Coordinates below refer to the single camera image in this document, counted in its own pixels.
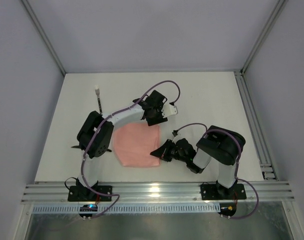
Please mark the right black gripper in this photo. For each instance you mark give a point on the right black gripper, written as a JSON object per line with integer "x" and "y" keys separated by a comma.
{"x": 169, "y": 151}

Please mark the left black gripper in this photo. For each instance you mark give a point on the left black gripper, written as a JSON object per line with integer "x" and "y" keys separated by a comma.
{"x": 157, "y": 115}

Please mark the pink cloth napkin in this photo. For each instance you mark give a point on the pink cloth napkin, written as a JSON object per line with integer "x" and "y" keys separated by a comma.
{"x": 133, "y": 143}

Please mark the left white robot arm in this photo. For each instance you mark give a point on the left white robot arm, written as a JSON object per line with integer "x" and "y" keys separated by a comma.
{"x": 96, "y": 135}

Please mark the right small controller board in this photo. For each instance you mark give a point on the right small controller board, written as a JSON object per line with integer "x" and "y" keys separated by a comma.
{"x": 227, "y": 210}

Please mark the small controller board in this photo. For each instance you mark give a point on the small controller board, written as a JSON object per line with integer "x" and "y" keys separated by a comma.
{"x": 227, "y": 210}
{"x": 87, "y": 211}

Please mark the left small controller board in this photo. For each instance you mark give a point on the left small controller board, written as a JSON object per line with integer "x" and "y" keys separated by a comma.
{"x": 87, "y": 211}

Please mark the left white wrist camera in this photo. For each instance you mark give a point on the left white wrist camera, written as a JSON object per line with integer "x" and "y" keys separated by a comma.
{"x": 169, "y": 110}

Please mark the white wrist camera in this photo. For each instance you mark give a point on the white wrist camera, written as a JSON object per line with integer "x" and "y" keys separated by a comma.
{"x": 176, "y": 134}
{"x": 169, "y": 110}

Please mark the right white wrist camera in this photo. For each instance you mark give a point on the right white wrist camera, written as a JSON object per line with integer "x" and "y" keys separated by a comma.
{"x": 176, "y": 134}

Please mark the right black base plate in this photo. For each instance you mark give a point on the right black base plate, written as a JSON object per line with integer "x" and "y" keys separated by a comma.
{"x": 215, "y": 191}

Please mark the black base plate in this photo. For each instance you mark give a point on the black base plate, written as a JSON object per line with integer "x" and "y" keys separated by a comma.
{"x": 80, "y": 193}
{"x": 215, "y": 191}

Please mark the black handled knife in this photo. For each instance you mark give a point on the black handled knife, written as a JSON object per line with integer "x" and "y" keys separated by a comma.
{"x": 75, "y": 147}

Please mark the right side aluminium rail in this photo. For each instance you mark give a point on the right side aluminium rail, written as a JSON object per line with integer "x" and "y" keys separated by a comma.
{"x": 268, "y": 170}

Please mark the aluminium rail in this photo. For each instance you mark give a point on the aluminium rail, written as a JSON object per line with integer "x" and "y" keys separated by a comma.
{"x": 268, "y": 170}
{"x": 157, "y": 192}

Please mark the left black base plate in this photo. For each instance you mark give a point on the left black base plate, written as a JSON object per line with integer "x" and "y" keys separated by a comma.
{"x": 80, "y": 193}

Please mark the slotted cable duct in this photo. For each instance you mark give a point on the slotted cable duct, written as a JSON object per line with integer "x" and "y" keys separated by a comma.
{"x": 128, "y": 208}

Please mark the front aluminium rail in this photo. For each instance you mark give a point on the front aluminium rail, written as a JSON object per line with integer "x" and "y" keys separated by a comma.
{"x": 157, "y": 192}

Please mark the left corner aluminium post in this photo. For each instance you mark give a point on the left corner aluminium post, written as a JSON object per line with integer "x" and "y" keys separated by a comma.
{"x": 40, "y": 30}

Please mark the corner aluminium post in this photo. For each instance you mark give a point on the corner aluminium post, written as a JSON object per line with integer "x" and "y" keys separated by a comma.
{"x": 40, "y": 30}
{"x": 267, "y": 27}

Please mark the right corner aluminium post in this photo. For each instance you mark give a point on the right corner aluminium post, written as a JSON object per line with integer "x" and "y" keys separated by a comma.
{"x": 267, "y": 27}

